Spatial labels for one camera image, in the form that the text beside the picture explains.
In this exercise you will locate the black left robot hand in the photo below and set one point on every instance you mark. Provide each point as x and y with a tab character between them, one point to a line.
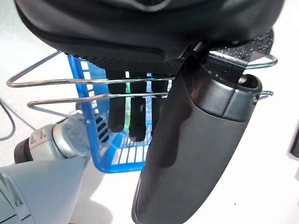
187	151

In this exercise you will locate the blue plastic shopping basket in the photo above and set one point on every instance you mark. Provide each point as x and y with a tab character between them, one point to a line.
121	168

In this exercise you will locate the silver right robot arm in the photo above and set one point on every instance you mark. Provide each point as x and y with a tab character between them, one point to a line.
46	186

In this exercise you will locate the green soda bottle lime label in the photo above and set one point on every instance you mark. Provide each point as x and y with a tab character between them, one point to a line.
127	112

